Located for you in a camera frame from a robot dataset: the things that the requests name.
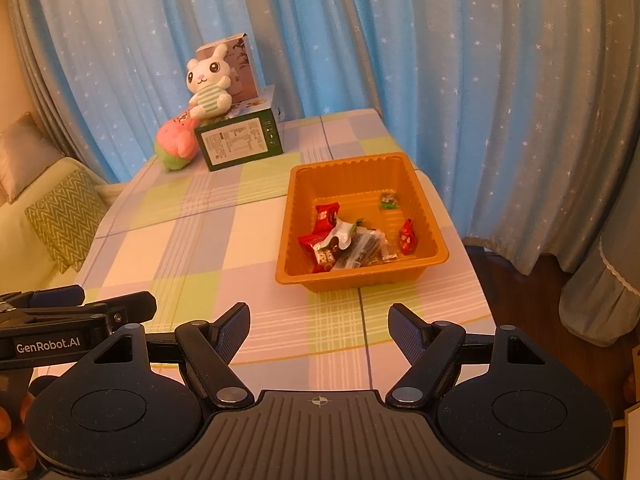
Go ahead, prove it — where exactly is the dark clear-wrapped packet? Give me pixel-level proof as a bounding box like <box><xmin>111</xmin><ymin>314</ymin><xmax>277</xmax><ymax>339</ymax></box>
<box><xmin>332</xmin><ymin>227</ymin><xmax>399</xmax><ymax>270</ymax></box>

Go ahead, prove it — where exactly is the large red candy packet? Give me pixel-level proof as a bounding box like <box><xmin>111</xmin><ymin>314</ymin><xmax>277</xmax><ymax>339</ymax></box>
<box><xmin>298</xmin><ymin>232</ymin><xmax>346</xmax><ymax>275</ymax></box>

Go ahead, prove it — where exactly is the beige printed box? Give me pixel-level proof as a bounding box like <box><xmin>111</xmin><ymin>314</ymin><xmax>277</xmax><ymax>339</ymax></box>
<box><xmin>195</xmin><ymin>33</ymin><xmax>261</xmax><ymax>103</ymax></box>

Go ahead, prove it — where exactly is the green cardboard box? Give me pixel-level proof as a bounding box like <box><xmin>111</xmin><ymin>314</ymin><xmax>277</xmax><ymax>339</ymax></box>
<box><xmin>194</xmin><ymin>85</ymin><xmax>284</xmax><ymax>173</ymax></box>

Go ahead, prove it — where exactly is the pastel plaid tablecloth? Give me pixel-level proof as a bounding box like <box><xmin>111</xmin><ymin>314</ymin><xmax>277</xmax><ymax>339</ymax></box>
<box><xmin>47</xmin><ymin>107</ymin><xmax>496</xmax><ymax>392</ymax></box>

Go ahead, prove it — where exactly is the silver foil packet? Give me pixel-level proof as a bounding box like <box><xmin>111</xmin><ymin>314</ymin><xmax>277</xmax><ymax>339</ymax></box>
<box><xmin>320</xmin><ymin>215</ymin><xmax>364</xmax><ymax>254</ymax></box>

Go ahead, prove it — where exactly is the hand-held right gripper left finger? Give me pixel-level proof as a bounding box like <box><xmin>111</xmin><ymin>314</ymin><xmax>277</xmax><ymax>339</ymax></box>
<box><xmin>65</xmin><ymin>302</ymin><xmax>252</xmax><ymax>409</ymax></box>

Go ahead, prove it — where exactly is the blue star-print curtain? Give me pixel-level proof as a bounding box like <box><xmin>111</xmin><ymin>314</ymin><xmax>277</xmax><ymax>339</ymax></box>
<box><xmin>7</xmin><ymin>0</ymin><xmax>640</xmax><ymax>276</ymax></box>

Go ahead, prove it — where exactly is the grey cushion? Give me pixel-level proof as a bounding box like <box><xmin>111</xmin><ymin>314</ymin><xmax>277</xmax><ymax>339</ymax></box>
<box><xmin>0</xmin><ymin>112</ymin><xmax>66</xmax><ymax>205</ymax></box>

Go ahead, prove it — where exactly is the grey lace-trimmed cloth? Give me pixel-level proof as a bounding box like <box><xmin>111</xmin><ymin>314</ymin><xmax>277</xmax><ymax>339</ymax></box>
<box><xmin>559</xmin><ymin>230</ymin><xmax>640</xmax><ymax>347</ymax></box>

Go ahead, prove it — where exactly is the light green sofa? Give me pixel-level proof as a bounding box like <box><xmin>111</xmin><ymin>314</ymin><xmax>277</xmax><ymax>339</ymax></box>
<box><xmin>0</xmin><ymin>112</ymin><xmax>127</xmax><ymax>297</ymax></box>

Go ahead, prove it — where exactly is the green zigzag cushion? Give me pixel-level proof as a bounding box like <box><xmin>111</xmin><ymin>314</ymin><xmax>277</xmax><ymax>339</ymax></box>
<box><xmin>25</xmin><ymin>167</ymin><xmax>109</xmax><ymax>275</ymax></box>

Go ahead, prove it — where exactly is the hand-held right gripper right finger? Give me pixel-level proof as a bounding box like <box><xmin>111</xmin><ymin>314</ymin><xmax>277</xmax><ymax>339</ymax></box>
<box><xmin>386</xmin><ymin>302</ymin><xmax>576</xmax><ymax>409</ymax></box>

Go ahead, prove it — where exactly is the pink peach plush toy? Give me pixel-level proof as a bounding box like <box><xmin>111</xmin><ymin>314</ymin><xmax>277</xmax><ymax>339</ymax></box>
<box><xmin>154</xmin><ymin>107</ymin><xmax>198</xmax><ymax>171</ymax></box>

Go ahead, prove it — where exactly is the white plush bunny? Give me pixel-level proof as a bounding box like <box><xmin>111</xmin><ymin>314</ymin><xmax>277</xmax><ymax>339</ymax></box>
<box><xmin>186</xmin><ymin>43</ymin><xmax>233</xmax><ymax>120</ymax></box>

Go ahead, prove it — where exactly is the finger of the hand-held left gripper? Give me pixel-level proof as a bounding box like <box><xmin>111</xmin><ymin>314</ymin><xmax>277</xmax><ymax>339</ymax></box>
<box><xmin>0</xmin><ymin>285</ymin><xmax>86</xmax><ymax>311</ymax></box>
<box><xmin>24</xmin><ymin>291</ymin><xmax>158</xmax><ymax>327</ymax></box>

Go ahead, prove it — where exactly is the orange plastic tray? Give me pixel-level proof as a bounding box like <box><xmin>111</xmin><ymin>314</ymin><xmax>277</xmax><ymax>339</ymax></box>
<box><xmin>275</xmin><ymin>151</ymin><xmax>450</xmax><ymax>295</ymax></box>

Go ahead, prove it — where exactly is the person's left hand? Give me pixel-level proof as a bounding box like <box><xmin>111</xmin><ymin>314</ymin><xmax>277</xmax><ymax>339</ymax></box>
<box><xmin>0</xmin><ymin>394</ymin><xmax>40</xmax><ymax>474</ymax></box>

